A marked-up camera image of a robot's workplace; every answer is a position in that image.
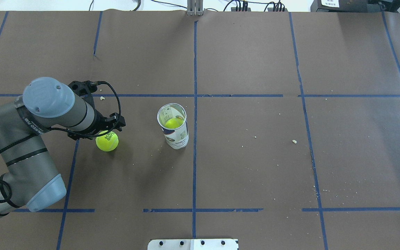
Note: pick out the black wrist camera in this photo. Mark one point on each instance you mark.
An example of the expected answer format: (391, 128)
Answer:
(84, 89)

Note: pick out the white tennis ball can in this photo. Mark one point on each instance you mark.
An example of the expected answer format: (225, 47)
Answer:
(178, 138)

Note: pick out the brown paper table cover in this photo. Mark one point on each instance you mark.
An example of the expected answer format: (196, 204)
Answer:
(293, 121)

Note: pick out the black desktop computer box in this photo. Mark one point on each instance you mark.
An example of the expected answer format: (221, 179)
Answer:
(341, 6)

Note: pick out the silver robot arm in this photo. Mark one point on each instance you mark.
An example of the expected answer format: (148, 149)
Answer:
(28, 175)

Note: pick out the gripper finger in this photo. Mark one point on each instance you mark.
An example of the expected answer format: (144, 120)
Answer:
(87, 136)
(116, 122)

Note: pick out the yellow tennis ball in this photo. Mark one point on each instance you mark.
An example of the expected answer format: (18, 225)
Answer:
(107, 142)

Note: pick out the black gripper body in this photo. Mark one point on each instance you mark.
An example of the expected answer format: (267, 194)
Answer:
(99, 120)

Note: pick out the aluminium frame post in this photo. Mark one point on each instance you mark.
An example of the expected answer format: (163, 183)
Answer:
(195, 8)

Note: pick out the tennis ball inside can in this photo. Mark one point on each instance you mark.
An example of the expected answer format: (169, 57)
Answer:
(174, 123)

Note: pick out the white camera stand pole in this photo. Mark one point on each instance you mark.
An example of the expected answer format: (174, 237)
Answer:
(193, 244)

